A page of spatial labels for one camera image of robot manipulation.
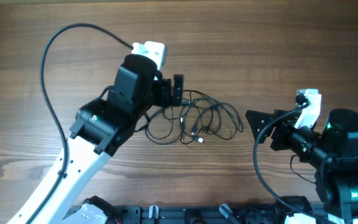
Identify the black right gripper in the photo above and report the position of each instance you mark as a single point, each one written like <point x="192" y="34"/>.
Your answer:
<point x="284" y="125"/>

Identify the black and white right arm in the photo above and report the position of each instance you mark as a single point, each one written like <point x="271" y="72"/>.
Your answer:
<point x="333" y="153"/>

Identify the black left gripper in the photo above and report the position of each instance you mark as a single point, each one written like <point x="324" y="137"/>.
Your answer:
<point x="163" y="98"/>

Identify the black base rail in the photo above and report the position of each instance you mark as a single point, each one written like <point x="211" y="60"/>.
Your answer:
<point x="248" y="214"/>

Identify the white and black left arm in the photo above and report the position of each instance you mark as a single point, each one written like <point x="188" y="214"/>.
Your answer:
<point x="100" y="128"/>

